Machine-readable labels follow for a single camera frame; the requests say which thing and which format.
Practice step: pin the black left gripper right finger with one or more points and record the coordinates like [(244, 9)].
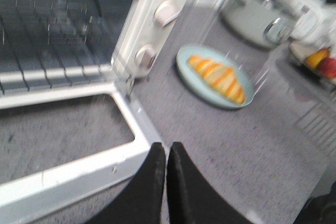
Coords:
[(190, 197)]

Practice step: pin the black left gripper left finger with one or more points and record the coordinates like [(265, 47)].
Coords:
[(141, 199)]

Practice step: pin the oven glass door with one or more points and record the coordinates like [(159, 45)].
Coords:
[(66, 153)]

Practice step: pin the orange croissant bread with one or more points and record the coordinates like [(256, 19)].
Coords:
[(218, 76)]

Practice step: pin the lower oven timer knob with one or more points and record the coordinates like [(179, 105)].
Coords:
[(145, 56)]

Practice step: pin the white Toshiba toaster oven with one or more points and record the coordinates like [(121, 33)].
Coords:
[(136, 19)]

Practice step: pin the upper oven control knob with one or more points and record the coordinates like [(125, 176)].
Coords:
[(167, 12)]

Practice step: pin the light green plate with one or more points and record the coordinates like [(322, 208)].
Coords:
[(199, 87)]

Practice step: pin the orange fruit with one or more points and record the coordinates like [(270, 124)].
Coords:
[(314, 59)]

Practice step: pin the red apple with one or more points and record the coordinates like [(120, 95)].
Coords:
[(327, 67)]

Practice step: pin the grey round pot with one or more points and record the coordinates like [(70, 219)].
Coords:
[(248, 18)]

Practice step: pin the clear glass cup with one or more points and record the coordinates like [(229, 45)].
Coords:
[(281, 27)]

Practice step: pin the metal oven wire rack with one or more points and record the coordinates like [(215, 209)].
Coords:
[(45, 46)]

